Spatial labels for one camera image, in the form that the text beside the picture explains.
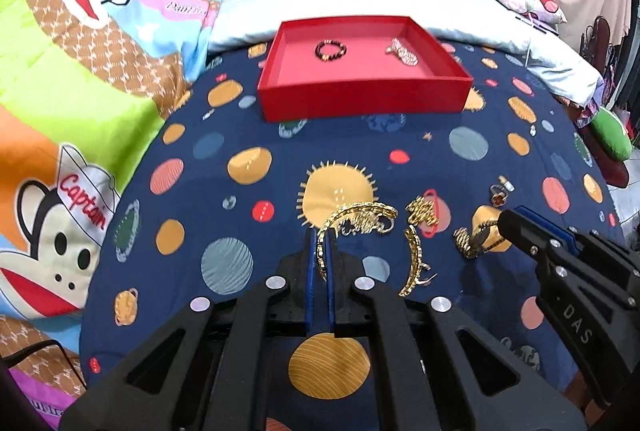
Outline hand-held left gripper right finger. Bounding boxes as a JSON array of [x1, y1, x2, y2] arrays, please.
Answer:
[[324, 231, 587, 431]]

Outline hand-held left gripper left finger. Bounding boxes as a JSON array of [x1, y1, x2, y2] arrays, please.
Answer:
[[60, 228, 322, 431]]

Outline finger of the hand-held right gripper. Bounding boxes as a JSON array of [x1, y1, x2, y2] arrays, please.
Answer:
[[514, 205, 640, 307], [497, 208, 632, 409]]

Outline gold chain bracelet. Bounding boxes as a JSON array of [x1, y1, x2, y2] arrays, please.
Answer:
[[452, 220, 512, 260]]

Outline gold cuff bracelet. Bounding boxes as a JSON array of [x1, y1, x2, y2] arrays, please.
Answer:
[[316, 200, 399, 283]]

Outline curved gold bangle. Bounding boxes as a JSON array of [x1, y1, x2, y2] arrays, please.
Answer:
[[399, 225, 437, 298]]

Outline wide gold link bracelet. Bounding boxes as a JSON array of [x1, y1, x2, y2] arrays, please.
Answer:
[[405, 195, 441, 228]]

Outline pearl bracelet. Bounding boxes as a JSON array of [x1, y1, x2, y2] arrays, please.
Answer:
[[384, 38, 420, 67]]

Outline red cardboard box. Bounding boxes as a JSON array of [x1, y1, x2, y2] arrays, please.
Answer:
[[257, 15, 474, 123]]

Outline dark bead bracelet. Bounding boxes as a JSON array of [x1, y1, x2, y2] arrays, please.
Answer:
[[315, 39, 347, 60]]

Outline green cushion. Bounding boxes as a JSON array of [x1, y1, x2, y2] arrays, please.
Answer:
[[590, 106, 634, 162]]

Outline monkey printed blanket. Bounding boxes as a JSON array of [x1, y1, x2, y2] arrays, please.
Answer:
[[0, 0, 227, 431]]

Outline black cable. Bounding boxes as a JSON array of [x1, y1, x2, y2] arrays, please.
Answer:
[[0, 338, 87, 394]]

